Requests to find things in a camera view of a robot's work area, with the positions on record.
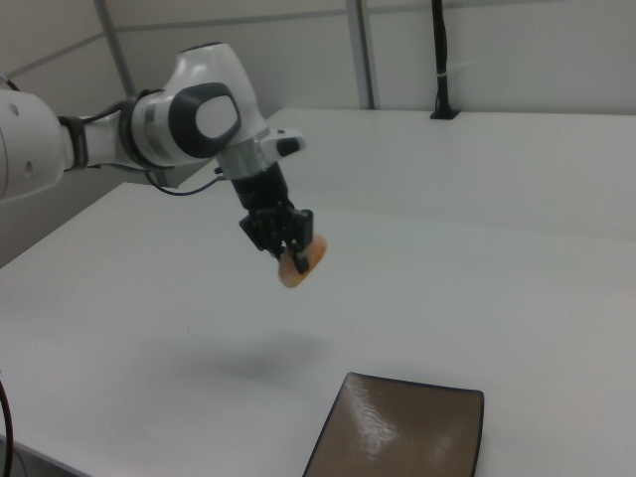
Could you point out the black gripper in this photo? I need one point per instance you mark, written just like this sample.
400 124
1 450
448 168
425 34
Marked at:
266 204

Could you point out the round golden bread bun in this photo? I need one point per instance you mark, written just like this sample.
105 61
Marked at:
289 275

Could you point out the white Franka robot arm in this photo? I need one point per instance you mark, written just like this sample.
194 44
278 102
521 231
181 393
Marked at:
199 99

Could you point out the brown rectangular ceramic plate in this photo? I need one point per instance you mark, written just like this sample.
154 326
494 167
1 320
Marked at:
402 432

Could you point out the black pole with base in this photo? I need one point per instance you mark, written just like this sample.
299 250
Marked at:
440 54

